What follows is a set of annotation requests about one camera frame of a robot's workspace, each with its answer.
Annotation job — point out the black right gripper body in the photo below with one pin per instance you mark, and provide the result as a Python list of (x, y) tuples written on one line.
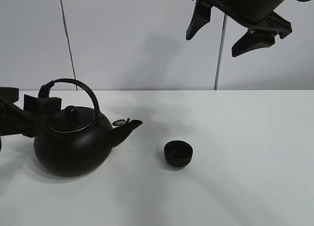
[(255, 14)]

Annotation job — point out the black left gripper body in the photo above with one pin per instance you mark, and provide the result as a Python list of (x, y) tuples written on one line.
[(14, 120)]

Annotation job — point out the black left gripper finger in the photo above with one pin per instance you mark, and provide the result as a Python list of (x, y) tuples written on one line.
[(41, 110)]

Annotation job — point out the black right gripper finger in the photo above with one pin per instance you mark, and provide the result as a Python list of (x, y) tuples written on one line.
[(253, 40), (201, 16)]

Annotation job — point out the black round teapot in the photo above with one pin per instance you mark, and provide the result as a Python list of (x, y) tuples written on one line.
[(77, 139)]

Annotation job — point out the small black teacup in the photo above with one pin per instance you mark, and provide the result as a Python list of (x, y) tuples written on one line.
[(178, 153)]

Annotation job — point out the grey background pole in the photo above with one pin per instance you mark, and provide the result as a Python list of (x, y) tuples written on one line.
[(221, 46)]

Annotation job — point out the dark thin background pole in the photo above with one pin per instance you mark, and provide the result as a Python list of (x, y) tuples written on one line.
[(67, 38)]

